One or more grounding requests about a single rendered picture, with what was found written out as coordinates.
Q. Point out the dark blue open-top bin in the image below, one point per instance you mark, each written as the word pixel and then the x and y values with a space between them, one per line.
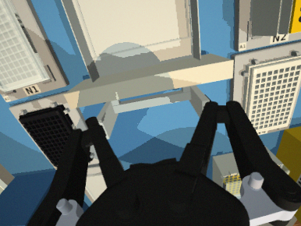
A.
pixel 21 198

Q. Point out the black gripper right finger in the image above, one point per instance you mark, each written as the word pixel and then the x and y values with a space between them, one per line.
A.
pixel 268 193

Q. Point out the yellow open-top bin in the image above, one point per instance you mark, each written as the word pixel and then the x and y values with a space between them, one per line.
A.
pixel 289 153

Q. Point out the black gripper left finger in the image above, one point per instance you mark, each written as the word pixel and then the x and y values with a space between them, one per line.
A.
pixel 63 205

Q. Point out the blue flat mat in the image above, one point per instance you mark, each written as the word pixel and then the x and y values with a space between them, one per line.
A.
pixel 146 135

